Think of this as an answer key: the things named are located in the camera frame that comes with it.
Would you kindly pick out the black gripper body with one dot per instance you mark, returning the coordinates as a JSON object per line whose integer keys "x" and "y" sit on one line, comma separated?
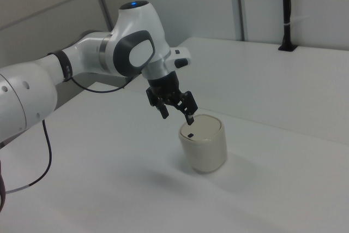
{"x": 165, "y": 85}

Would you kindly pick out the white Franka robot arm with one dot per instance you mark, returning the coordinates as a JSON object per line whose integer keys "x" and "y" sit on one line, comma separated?
{"x": 81, "y": 50}

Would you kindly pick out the cream trash can lid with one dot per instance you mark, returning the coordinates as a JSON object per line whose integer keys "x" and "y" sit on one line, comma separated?
{"x": 204, "y": 129}

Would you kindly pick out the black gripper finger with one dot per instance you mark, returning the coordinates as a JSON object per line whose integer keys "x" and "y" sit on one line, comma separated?
{"x": 154, "y": 99}
{"x": 188, "y": 103}

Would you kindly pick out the grey partition post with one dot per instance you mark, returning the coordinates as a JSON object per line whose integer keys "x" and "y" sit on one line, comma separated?
{"x": 241, "y": 3}

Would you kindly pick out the small cream trash can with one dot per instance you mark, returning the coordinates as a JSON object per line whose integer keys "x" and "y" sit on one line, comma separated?
{"x": 204, "y": 156}

